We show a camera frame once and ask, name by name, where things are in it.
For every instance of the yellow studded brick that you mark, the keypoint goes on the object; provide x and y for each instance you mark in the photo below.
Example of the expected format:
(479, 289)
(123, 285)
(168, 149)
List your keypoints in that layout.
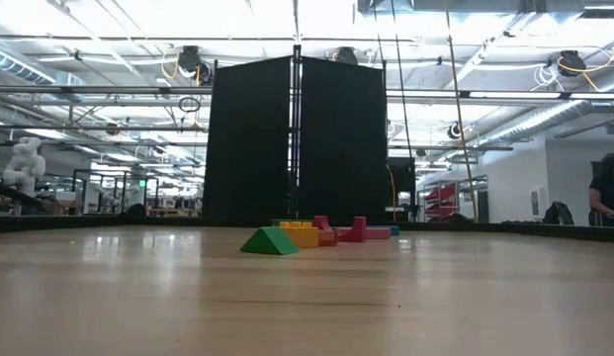
(304, 237)

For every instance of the red arch block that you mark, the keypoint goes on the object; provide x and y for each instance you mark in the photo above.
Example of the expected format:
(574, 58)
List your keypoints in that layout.
(358, 230)

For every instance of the green triangular block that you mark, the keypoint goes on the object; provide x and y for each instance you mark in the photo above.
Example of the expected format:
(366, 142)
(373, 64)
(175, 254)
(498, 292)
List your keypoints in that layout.
(269, 242)

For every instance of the pink block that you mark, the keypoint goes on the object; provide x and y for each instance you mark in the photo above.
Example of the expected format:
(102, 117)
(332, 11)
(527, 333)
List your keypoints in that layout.
(379, 233)

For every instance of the black folding screen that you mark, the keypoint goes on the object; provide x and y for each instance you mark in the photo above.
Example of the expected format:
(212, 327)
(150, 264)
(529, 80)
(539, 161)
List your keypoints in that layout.
(247, 138)

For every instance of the black computer case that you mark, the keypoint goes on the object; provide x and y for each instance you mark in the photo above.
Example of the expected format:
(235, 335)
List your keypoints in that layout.
(403, 185)

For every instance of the red shelf rack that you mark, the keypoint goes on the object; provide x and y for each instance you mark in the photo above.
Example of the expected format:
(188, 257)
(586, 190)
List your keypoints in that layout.
(441, 200)

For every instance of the black bag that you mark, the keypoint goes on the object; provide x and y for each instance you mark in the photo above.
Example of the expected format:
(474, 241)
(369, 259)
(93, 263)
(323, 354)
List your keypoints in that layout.
(558, 213)

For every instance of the white robot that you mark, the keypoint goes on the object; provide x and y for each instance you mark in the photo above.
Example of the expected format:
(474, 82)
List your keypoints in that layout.
(25, 165)

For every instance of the person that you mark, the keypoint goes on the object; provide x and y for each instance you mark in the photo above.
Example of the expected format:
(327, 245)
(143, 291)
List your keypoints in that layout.
(605, 198)

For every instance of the black rack frame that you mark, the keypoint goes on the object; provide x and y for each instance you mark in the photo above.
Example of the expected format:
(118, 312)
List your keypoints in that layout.
(114, 171)

